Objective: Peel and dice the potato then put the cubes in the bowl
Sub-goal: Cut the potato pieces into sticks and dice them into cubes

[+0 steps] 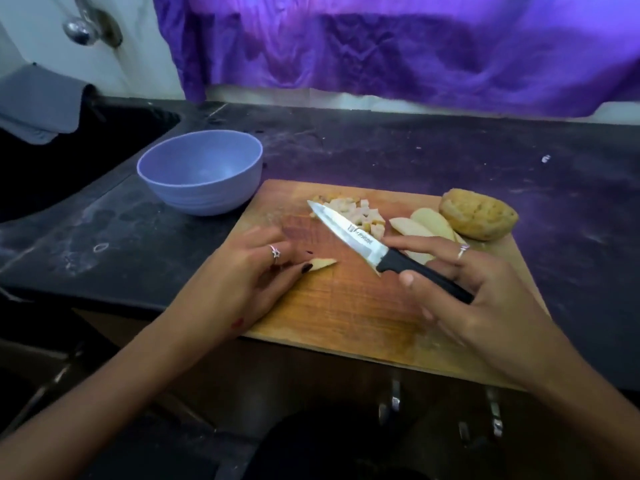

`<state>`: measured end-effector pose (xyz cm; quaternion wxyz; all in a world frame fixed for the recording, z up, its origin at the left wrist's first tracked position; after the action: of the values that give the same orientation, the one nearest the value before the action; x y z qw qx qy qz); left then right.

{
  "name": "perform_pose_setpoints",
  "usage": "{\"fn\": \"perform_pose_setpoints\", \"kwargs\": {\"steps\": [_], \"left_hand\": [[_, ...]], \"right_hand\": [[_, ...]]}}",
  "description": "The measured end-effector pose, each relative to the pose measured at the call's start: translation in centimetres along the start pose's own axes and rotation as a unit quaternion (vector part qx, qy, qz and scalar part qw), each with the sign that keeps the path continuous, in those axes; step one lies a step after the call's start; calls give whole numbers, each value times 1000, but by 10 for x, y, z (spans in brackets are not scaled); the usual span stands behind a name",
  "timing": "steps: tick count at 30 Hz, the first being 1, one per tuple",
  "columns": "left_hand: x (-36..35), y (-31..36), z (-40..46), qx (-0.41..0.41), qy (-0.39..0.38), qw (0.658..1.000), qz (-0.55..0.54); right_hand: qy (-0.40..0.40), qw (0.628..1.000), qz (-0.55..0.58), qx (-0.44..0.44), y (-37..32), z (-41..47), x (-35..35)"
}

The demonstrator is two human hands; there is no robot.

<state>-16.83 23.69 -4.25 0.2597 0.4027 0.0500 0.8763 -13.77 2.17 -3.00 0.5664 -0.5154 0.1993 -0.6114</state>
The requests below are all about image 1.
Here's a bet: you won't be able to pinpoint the person's left hand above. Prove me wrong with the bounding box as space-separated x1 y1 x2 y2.
165 227 316 346

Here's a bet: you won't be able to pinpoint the person's right hand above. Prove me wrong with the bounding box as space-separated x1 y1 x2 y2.
382 233 572 392

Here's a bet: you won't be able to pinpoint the rounded potato end piece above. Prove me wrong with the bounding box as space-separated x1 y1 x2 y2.
439 187 520 243

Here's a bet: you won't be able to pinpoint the blue bowl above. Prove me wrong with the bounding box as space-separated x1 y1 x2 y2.
136 129 265 217

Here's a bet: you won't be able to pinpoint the black handled knife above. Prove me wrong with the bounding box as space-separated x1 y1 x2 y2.
307 201 476 305

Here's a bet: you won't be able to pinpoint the pile of diced potato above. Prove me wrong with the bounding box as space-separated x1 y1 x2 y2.
310 197 387 238

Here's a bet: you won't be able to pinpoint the person's left forearm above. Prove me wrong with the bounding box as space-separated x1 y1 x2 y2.
0 315 216 480

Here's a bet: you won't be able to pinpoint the person's right forearm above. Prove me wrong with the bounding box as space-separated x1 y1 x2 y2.
540 349 640 480

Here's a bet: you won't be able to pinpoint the person's dark trousers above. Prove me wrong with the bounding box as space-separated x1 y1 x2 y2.
240 405 441 480

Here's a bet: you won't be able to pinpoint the wooden cutting board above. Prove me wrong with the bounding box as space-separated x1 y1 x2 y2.
222 179 551 392

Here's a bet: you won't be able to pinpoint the dark sink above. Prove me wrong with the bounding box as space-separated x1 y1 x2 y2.
0 97 181 224

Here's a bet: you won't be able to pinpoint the purple cloth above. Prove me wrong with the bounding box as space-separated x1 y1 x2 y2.
152 0 640 119

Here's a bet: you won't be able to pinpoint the grey cloth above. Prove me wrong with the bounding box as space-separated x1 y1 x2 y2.
0 63 96 146

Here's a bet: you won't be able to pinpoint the metal faucet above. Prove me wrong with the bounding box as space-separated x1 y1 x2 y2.
62 0 124 50

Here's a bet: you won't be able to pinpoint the metal cabinet handle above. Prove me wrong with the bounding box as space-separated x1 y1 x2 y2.
377 375 403 426
458 387 504 441

